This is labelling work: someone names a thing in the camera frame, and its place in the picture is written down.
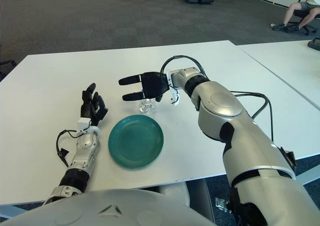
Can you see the white table leg frame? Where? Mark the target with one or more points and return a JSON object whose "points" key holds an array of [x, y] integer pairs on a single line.
{"points": [[310, 176], [15, 207]]}

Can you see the seated person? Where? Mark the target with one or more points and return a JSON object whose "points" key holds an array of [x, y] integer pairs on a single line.
{"points": [[291, 10]]}

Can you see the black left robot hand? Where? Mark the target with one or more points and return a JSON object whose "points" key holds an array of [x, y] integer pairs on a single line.
{"points": [[87, 108]]}

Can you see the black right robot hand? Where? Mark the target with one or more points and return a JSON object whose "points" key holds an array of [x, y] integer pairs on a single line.
{"points": [[153, 84]]}

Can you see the seated person's black chair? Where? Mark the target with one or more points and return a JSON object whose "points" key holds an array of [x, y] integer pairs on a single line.
{"points": [[300, 13]]}

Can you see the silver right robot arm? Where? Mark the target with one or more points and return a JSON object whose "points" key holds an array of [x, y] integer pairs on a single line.
{"points": [[225, 103]]}

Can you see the clear plastic piece on floor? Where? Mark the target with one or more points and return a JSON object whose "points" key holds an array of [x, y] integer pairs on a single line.
{"points": [[222, 204]]}

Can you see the grey robot torso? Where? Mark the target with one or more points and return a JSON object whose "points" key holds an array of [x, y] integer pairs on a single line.
{"points": [[100, 208]]}

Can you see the green round plate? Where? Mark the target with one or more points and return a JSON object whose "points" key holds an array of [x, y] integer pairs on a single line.
{"points": [[136, 142]]}

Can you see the grey robot thigh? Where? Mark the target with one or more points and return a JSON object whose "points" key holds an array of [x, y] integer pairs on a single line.
{"points": [[180, 193]]}

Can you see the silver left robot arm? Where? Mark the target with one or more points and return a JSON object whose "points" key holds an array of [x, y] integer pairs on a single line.
{"points": [[85, 143]]}

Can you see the black device on neighbouring table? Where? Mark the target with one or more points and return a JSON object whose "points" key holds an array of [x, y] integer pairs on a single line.
{"points": [[315, 43]]}

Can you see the clear plastic water bottle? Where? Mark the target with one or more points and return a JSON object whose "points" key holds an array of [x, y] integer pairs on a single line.
{"points": [[147, 107]]}

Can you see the black office chair with armrest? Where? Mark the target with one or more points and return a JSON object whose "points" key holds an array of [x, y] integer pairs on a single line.
{"points": [[7, 63]]}

